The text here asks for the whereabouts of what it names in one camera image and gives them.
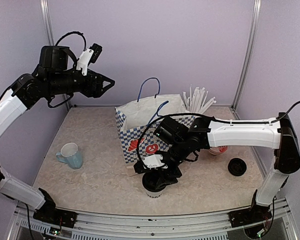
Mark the aluminium front frame rail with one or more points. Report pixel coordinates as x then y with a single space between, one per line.
218 225

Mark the red floral bowl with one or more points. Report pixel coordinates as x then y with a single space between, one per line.
217 150

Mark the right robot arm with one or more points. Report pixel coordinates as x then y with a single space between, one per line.
275 133

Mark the right aluminium corner post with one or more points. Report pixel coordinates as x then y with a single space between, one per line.
248 53

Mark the left aluminium corner post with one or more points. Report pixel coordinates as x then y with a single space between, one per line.
47 21

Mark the stack of black lids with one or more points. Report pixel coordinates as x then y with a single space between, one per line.
237 167

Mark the bundle of wrapped white straws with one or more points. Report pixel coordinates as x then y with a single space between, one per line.
197 101

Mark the aluminium corner post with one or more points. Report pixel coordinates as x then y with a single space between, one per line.
248 53
47 21

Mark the white paper coffee cup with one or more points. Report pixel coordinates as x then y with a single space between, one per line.
154 194

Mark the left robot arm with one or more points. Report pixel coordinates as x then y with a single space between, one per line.
59 72

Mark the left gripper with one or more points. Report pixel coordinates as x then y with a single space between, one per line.
96 91

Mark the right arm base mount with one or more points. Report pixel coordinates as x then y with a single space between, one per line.
246 216

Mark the blue ceramic mug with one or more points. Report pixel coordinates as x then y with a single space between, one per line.
70 154

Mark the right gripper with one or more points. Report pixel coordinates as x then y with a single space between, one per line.
176 173

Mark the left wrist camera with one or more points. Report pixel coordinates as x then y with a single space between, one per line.
88 56

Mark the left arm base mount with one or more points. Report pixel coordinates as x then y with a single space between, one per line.
56 216

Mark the black coffee cup lid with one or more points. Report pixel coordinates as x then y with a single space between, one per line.
148 180

